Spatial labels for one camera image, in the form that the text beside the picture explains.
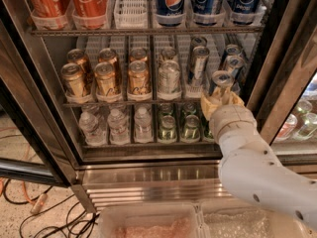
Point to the back silver can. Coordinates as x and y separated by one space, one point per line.
167 53

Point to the right fridge glass door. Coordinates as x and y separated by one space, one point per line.
284 63

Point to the silver can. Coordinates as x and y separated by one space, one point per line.
169 77
167 53

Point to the back green can left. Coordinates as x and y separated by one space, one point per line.
165 109

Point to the top wire shelf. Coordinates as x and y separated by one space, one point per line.
148 32

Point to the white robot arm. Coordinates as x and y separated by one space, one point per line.
249 169

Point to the right water bottle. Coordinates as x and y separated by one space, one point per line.
143 125

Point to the front silver can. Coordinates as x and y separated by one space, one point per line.
169 77

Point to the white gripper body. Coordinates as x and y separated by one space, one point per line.
232 120

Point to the front green can left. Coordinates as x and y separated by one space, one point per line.
167 129

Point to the redbull can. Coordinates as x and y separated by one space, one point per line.
197 66
232 50
221 80
198 42
234 65

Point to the gold can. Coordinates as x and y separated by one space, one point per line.
138 54
79 57
110 55
74 79
107 82
139 78

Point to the left water bottle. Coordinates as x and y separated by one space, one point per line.
94 135

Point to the clear plastic bin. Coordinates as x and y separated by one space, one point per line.
231 218
149 220

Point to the water bottle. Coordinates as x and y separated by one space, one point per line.
94 135
118 124
143 125

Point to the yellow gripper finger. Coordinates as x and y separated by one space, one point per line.
208 105
235 99

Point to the right coca-cola can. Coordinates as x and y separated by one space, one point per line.
89 0

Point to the open fridge glass door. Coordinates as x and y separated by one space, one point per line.
30 95

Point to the wire shelf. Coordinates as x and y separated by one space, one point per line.
133 102
148 32

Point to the right clear plastic bin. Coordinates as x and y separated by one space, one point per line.
231 218

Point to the empty white shelf tray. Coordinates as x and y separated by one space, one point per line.
131 14

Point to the back gold can leftmost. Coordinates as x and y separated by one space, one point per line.
79 57

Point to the front gold can leftmost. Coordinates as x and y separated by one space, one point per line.
74 79

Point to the middle water bottle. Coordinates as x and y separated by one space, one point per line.
118 124

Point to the left clear plastic bin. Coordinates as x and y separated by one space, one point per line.
149 220

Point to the front green can right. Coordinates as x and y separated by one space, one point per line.
207 133

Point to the front green can middle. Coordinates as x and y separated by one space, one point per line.
190 131

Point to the middle wire shelf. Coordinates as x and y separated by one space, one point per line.
133 102

